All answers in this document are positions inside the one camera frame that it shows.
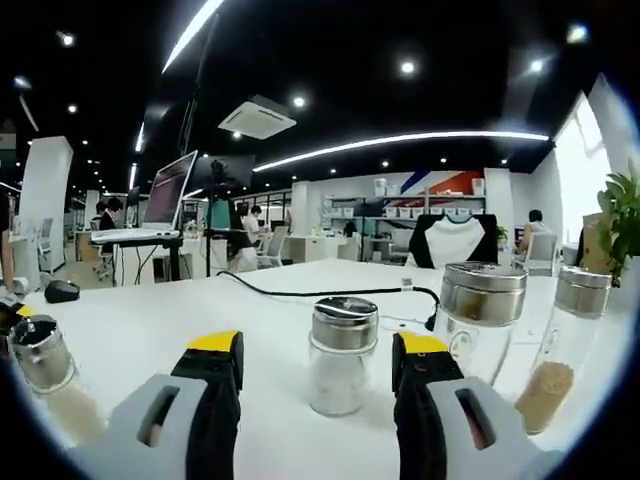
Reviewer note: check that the black mouse-shaped device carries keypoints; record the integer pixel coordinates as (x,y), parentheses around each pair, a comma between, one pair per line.
(62,292)

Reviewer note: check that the short seasoning bottle beige powder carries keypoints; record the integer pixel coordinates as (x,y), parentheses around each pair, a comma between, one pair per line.
(55,370)

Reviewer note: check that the shelf with white bins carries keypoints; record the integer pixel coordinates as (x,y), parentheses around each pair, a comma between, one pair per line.
(425,205)

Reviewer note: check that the straight ceiling light strip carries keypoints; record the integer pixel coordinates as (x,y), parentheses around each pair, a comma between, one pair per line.
(192,30)

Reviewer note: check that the hanging dark monitor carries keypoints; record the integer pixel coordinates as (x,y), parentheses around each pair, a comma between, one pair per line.
(225,170)

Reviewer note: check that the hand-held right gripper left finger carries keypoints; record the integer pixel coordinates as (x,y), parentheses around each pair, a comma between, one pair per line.
(165,430)

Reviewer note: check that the tall seasoning bottle white powder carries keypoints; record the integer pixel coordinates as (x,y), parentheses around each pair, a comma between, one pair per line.
(475,310)

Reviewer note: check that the large potted green plant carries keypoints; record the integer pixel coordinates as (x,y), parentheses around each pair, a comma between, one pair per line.
(622,220)

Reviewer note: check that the ceiling air conditioner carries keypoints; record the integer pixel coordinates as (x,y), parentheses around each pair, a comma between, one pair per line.
(257,117)

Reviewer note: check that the white office chair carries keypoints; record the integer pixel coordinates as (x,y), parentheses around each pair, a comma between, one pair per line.
(272,245)
(542,255)

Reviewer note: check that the short seasoning bottle white powder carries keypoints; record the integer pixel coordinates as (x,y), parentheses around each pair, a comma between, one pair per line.
(342,375)

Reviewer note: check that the small potted plant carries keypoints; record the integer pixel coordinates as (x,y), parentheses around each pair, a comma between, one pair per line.
(501,234)

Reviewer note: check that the teal panel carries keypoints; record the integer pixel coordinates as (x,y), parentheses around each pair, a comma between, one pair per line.
(219,212)

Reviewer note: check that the tall seasoning bottle brown powder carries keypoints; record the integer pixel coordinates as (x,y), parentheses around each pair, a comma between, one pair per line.
(550,390)

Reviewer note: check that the white laptop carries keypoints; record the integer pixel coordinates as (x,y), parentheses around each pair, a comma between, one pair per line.
(167,195)

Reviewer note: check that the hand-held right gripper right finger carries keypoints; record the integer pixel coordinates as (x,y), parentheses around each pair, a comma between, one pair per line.
(450,430)

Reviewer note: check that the curved ceiling light strip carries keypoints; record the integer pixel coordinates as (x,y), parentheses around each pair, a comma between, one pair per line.
(400,141)

